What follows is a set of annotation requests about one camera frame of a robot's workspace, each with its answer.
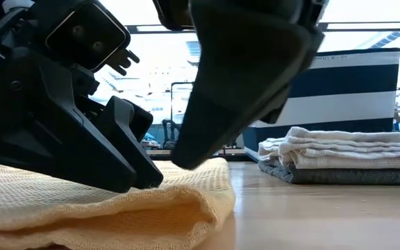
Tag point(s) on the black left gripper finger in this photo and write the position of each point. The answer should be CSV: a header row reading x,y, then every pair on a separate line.
x,y
47,139
130,139

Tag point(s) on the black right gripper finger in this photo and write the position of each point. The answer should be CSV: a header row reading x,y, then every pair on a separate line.
x,y
241,69
276,107

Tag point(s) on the white towel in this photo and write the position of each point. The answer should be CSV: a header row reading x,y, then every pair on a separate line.
x,y
342,149

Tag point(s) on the orange towel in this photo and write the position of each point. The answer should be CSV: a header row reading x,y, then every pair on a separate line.
x,y
82,215

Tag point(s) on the grey kitchen towel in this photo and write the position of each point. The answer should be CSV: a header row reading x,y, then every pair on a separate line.
x,y
342,177

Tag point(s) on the black thin metal stand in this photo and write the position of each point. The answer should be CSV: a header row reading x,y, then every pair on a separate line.
x,y
171,100

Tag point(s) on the navy white striped fabric bin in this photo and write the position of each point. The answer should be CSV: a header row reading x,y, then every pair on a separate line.
x,y
342,107

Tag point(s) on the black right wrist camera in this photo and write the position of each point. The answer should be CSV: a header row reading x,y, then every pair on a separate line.
x,y
172,14

